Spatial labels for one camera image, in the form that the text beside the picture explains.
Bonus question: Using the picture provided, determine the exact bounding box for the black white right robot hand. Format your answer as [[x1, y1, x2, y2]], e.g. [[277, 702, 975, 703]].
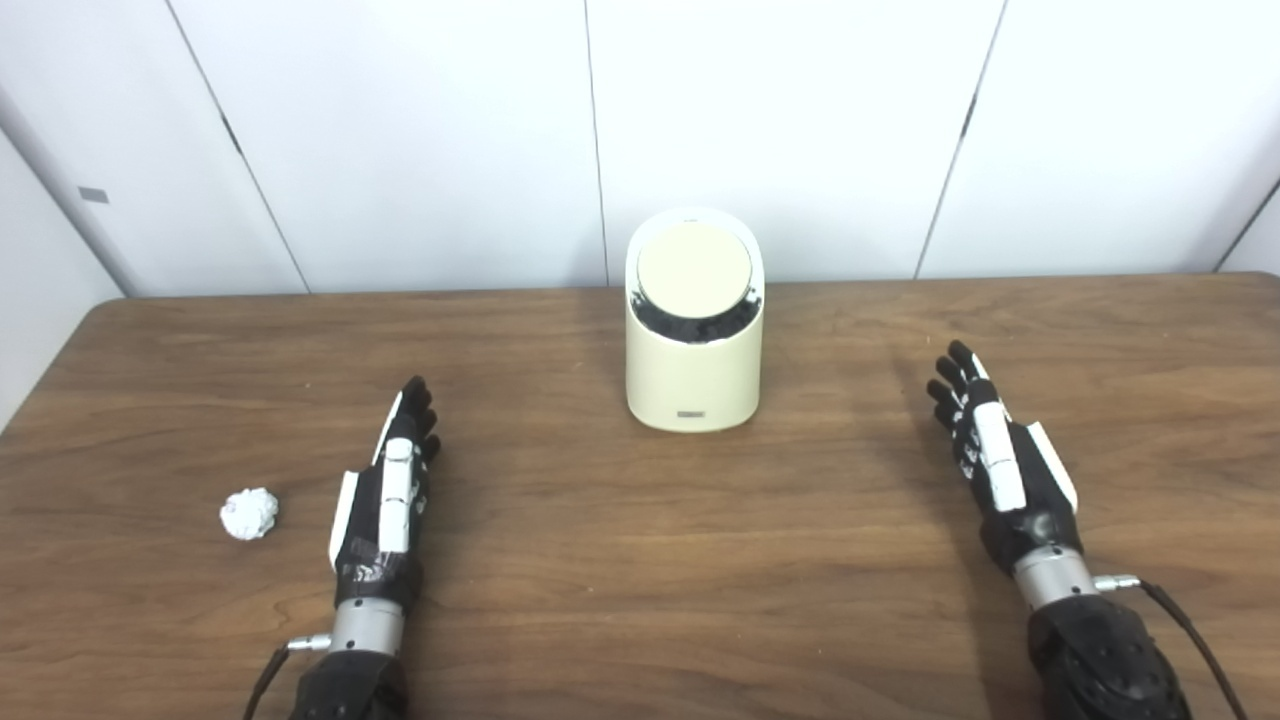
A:
[[926, 341, 1084, 576]]

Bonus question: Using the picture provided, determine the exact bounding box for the white paper ball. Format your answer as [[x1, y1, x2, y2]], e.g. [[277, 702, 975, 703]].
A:
[[220, 487, 280, 541]]

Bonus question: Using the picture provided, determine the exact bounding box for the cream round bin lid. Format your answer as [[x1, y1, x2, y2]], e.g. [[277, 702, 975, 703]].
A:
[[637, 222, 753, 313]]

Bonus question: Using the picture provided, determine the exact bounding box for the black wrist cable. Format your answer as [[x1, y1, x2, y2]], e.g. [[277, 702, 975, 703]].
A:
[[1093, 574, 1251, 720], [243, 634, 331, 720]]

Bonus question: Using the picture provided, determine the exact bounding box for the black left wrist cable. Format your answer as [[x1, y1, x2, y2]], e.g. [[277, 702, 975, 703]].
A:
[[243, 634, 331, 720]]

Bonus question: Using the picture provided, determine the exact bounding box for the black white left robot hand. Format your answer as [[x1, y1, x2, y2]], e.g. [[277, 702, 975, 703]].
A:
[[328, 376, 442, 613]]

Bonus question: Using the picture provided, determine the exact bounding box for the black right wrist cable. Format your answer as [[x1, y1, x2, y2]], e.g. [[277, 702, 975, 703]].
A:
[[1093, 574, 1251, 720]]

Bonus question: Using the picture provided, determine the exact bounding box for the cream-colored round bin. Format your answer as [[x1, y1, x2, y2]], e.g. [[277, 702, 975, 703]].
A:
[[625, 208, 766, 434]]

